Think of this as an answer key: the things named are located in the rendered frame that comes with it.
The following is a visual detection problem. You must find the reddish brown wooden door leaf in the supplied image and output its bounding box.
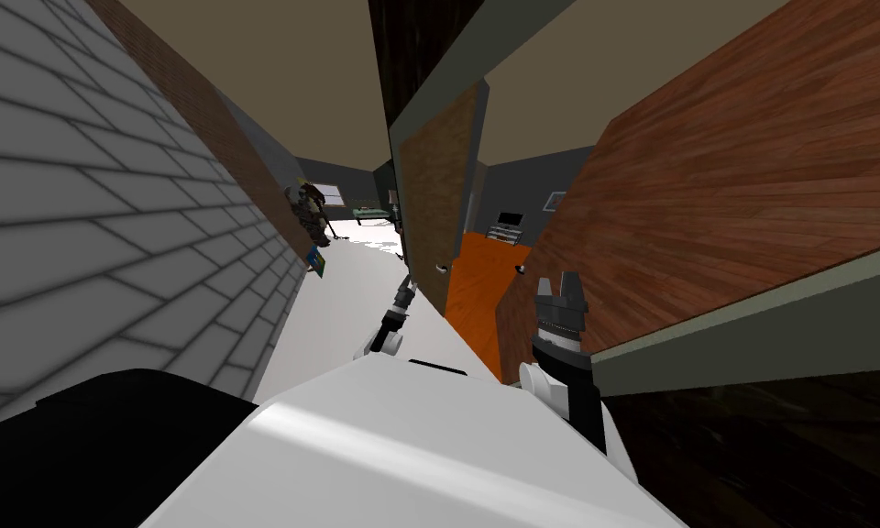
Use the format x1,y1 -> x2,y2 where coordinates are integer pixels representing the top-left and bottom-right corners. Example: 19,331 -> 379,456
494,0 -> 880,387

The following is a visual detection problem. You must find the light brown speckled door leaf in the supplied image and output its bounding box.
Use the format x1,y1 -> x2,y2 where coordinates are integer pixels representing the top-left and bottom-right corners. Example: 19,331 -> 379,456
397,79 -> 490,318

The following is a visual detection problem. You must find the black television on stand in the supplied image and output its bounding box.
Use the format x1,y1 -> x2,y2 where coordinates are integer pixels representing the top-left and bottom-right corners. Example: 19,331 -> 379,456
485,211 -> 526,247

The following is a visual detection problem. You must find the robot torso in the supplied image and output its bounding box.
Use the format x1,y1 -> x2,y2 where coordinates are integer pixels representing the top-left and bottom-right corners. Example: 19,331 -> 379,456
138,353 -> 692,528

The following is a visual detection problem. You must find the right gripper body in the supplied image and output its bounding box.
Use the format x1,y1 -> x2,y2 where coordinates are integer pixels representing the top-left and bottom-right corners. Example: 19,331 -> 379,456
533,294 -> 589,333

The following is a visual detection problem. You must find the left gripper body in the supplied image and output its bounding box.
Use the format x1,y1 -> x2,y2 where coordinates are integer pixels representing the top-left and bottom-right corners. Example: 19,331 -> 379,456
393,275 -> 419,313

